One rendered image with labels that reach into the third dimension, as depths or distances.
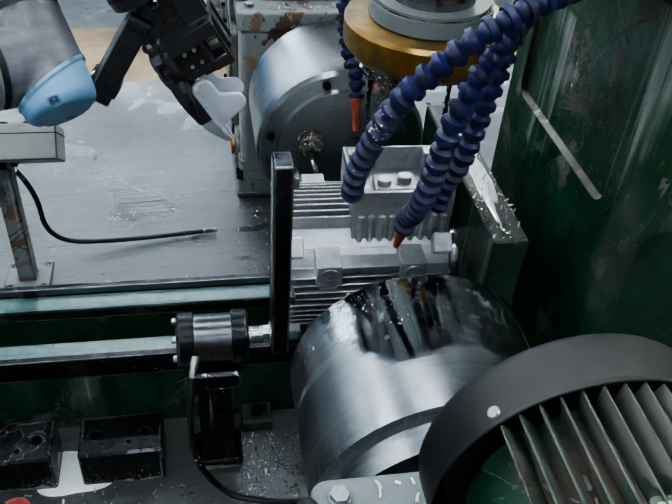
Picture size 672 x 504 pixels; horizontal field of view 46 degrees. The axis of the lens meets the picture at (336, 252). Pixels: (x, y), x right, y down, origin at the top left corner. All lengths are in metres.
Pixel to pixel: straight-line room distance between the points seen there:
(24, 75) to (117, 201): 0.72
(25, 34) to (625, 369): 0.61
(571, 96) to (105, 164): 0.94
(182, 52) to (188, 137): 0.79
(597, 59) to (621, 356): 0.54
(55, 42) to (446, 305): 0.44
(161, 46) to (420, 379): 0.45
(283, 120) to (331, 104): 0.07
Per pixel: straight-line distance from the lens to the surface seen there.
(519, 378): 0.44
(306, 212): 0.94
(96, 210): 1.48
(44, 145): 1.18
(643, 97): 0.84
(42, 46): 0.81
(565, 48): 1.01
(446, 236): 0.96
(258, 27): 1.32
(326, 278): 0.92
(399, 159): 1.01
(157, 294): 1.12
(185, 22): 0.89
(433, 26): 0.81
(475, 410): 0.44
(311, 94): 1.13
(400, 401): 0.68
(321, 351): 0.76
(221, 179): 1.54
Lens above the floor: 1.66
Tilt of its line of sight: 39 degrees down
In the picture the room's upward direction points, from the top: 5 degrees clockwise
